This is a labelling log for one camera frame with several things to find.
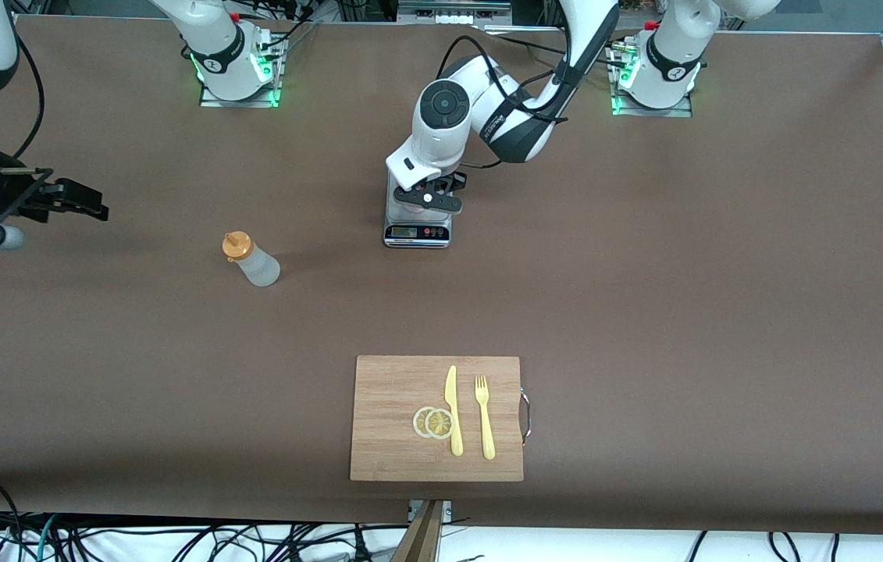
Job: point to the yellow lemon slice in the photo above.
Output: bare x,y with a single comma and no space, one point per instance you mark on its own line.
418,422
439,424

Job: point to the small metal bracket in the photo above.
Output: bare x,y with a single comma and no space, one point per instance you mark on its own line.
448,511

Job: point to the wooden beam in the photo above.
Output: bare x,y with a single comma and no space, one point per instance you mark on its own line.
421,538

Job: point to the yellow plastic knife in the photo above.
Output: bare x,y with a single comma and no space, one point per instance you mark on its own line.
453,414

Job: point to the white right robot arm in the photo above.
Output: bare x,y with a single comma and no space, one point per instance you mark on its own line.
215,39

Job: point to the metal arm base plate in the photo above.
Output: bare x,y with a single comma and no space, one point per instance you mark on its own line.
211,100
683,109

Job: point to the translucent sauce bottle orange cap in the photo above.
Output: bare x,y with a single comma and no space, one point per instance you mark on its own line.
258,267

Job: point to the white power strip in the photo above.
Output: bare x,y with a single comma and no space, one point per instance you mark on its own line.
453,17

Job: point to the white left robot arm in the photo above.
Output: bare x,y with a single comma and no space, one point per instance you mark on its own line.
675,47

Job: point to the silver digital kitchen scale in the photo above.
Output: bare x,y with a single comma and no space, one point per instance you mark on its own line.
418,232

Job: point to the wooden cutting board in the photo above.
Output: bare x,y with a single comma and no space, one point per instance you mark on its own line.
394,421

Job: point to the yellow plastic fork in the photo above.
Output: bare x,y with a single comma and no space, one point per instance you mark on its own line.
486,421

